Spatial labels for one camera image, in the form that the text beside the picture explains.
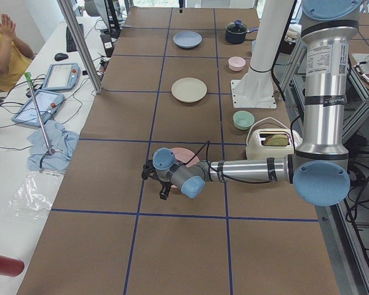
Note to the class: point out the toast slice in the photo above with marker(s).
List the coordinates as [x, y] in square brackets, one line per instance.
[277, 140]

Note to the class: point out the red bottle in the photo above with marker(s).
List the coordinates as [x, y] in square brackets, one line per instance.
[11, 267]

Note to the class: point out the blue cup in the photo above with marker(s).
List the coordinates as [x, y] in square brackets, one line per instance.
[253, 46]

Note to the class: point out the green tipped grabber stick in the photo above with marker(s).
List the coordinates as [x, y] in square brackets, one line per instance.
[50, 151]

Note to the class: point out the clear plastic bag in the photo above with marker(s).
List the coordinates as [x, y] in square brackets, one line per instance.
[34, 198]

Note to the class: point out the aluminium frame post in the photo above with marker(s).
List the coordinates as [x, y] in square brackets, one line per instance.
[71, 21]

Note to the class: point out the black monitor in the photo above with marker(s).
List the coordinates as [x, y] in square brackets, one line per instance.
[109, 11]

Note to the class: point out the green bowl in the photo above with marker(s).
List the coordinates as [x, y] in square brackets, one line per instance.
[243, 120]

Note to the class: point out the pink plate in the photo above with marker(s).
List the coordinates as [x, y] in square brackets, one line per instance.
[185, 155]

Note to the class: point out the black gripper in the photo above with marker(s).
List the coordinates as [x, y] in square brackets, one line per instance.
[164, 187]

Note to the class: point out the black keyboard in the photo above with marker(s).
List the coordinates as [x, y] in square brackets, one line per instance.
[70, 43]

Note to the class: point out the blue cloth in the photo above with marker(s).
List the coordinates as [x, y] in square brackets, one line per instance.
[63, 143]

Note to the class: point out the teach pendant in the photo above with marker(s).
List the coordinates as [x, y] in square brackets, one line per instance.
[61, 77]
[47, 104]

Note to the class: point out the pink bowl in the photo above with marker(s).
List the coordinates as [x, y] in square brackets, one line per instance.
[236, 63]

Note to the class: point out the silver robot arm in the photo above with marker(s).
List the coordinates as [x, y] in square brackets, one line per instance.
[317, 167]

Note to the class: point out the cream toaster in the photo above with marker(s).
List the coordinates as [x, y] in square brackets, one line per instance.
[255, 150]

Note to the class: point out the person in yellow shirt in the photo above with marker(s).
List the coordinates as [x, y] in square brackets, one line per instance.
[15, 58]

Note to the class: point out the blue plate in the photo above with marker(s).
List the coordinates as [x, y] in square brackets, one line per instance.
[187, 39]

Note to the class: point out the beige plate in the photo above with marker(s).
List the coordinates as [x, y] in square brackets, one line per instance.
[189, 90]

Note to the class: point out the far teach pendant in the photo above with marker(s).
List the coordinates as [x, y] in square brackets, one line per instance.
[61, 77]

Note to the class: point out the black computer mouse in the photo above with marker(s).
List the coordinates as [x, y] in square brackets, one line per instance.
[60, 56]

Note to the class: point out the person's raised hand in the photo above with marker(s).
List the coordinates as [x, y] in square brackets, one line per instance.
[7, 27]

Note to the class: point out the near teach pendant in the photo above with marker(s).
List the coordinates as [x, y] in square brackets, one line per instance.
[47, 104]

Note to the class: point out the dark blue lidded pot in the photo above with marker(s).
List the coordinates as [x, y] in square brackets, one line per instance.
[236, 32]

